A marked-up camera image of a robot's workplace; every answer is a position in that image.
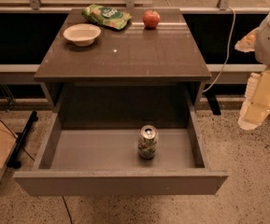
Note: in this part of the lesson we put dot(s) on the red apple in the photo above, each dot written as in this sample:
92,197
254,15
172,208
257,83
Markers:
151,18

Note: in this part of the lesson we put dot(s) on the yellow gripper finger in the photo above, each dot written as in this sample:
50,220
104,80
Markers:
247,43
256,107

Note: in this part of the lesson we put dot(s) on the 7up soda can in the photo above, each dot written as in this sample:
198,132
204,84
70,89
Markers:
147,142

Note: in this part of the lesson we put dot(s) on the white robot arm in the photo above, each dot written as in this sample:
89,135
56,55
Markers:
262,44

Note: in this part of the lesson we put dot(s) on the black stand bar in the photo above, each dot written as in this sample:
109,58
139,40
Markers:
13,161

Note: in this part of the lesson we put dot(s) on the open grey top drawer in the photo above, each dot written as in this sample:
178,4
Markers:
94,162

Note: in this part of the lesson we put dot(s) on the green chip bag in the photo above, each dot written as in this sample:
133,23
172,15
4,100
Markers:
106,16

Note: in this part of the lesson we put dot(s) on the white paper bowl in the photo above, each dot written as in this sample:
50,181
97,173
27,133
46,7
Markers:
82,35

